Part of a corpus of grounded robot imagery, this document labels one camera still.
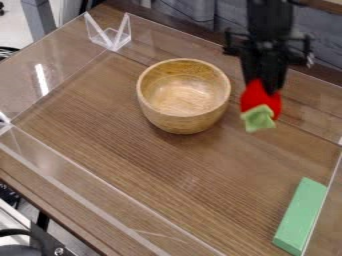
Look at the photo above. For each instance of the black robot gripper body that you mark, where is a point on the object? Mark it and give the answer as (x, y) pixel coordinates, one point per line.
(294, 47)

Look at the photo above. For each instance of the red felt strawberry green leaves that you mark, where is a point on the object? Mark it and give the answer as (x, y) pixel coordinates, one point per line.
(259, 107)

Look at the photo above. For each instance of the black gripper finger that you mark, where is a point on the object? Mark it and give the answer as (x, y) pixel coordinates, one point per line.
(272, 72)
(250, 58)

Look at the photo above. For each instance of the light wooden bowl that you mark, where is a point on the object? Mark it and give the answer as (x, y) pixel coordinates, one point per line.
(183, 95)

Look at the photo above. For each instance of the clear acrylic enclosure wall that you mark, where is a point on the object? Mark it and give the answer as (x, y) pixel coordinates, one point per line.
(140, 192)

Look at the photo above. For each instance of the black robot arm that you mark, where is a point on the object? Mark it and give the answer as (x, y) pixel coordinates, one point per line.
(270, 18)

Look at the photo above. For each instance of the black metal bracket with bolt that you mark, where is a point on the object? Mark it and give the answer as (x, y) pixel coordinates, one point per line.
(47, 243)

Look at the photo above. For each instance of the green rectangular foam block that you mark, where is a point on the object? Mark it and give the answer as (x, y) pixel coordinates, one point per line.
(298, 220)

